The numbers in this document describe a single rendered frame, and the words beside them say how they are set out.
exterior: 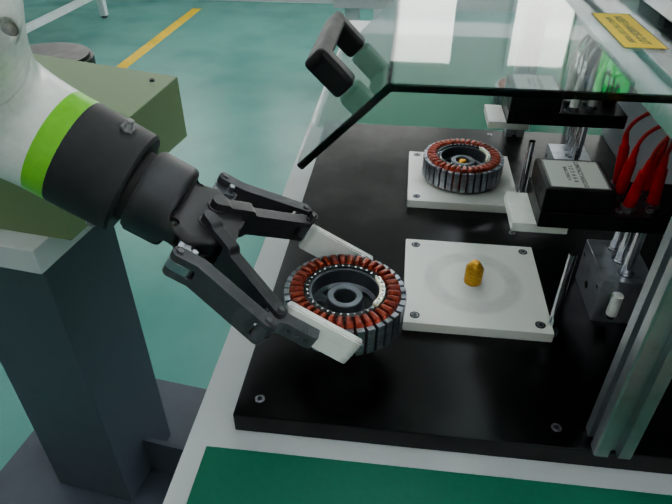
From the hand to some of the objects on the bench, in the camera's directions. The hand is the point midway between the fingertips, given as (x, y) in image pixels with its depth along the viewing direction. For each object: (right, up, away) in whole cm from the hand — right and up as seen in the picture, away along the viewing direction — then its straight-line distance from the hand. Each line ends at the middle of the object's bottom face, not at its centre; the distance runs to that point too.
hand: (342, 296), depth 53 cm
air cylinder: (+29, -1, +10) cm, 30 cm away
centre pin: (+14, +1, +11) cm, 18 cm away
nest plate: (+14, 0, +11) cm, 18 cm away
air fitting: (+27, -2, +6) cm, 28 cm away
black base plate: (+17, +5, +22) cm, 29 cm away
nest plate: (+17, +14, +31) cm, 38 cm away
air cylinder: (+32, +13, +29) cm, 45 cm away
